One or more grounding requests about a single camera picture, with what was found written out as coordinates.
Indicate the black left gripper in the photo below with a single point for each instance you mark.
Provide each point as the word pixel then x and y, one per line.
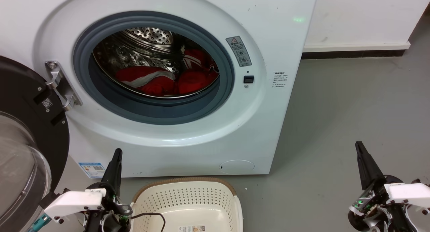
pixel 112 222

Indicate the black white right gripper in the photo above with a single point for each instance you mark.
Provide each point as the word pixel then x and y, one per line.
pixel 373 213

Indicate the red white basketball jersey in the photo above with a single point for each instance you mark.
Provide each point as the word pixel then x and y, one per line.
pixel 193 81

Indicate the cream perforated plastic laundry basket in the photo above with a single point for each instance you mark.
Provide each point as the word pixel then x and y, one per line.
pixel 188 198

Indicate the black round glass washer door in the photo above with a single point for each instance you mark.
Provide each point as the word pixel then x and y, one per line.
pixel 20 91

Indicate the steel washing machine drum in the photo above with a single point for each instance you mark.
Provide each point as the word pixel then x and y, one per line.
pixel 147 35

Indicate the blue energy label sticker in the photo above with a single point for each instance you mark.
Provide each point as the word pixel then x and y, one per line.
pixel 92 170

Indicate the grey rubber door gasket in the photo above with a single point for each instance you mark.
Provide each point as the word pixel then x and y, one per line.
pixel 151 111

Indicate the white front-load washing machine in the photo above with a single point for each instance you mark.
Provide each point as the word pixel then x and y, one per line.
pixel 188 141

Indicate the small white QR door sticker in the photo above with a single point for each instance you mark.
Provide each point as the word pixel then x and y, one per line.
pixel 47 103

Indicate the silver metal door hinge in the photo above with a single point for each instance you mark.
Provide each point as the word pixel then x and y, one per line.
pixel 63 86

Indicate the round white filter cover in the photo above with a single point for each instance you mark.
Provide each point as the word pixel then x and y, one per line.
pixel 237 167

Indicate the small printed text label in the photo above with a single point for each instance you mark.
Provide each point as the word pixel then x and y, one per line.
pixel 280 81

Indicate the grey warning sticker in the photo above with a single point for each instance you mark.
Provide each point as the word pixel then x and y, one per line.
pixel 239 51

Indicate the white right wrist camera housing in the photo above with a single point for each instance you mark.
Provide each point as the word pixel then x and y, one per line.
pixel 406 192

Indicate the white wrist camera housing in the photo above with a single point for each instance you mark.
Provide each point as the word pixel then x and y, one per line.
pixel 74 201
pixel 406 192

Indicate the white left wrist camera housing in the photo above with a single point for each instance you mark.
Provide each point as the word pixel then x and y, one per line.
pixel 74 201

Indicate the dark wall baseboard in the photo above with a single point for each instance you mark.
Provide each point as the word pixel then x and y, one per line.
pixel 352 54

